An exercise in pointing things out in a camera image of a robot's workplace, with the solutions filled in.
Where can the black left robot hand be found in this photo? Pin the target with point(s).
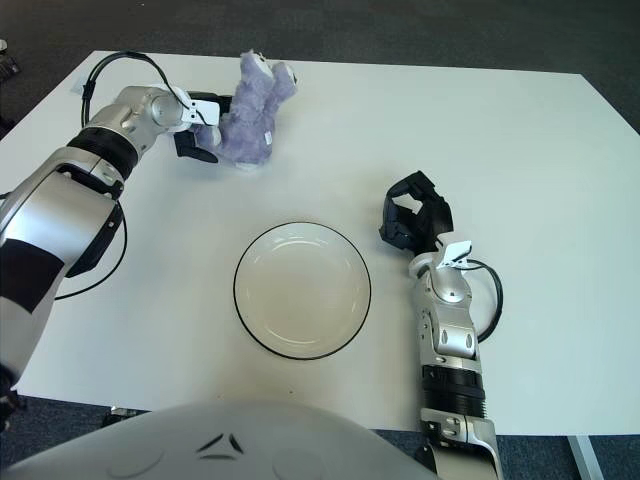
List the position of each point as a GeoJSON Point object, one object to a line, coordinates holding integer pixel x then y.
{"type": "Point", "coordinates": [192, 147]}

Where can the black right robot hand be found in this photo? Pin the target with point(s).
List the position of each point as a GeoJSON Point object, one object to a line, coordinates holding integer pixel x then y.
{"type": "Point", "coordinates": [435, 215]}

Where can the purple plush bunny doll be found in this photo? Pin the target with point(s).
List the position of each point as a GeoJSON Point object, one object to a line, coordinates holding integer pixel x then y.
{"type": "Point", "coordinates": [250, 130]}

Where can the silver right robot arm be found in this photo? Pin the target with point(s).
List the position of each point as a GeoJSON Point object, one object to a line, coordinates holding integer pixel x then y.
{"type": "Point", "coordinates": [452, 325]}

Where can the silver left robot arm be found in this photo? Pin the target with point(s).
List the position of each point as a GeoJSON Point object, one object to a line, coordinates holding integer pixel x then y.
{"type": "Point", "coordinates": [50, 210]}

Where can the white plate with black rim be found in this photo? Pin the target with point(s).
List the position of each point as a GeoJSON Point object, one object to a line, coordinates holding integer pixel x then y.
{"type": "Point", "coordinates": [302, 290]}

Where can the white table leg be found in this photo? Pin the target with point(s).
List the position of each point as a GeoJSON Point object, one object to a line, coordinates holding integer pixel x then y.
{"type": "Point", "coordinates": [585, 457]}

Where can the grey robot torso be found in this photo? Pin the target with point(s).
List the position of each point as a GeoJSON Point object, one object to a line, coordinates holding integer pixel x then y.
{"type": "Point", "coordinates": [225, 450]}

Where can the metal table frame bracket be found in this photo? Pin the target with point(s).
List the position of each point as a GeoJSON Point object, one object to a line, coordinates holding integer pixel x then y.
{"type": "Point", "coordinates": [122, 412]}

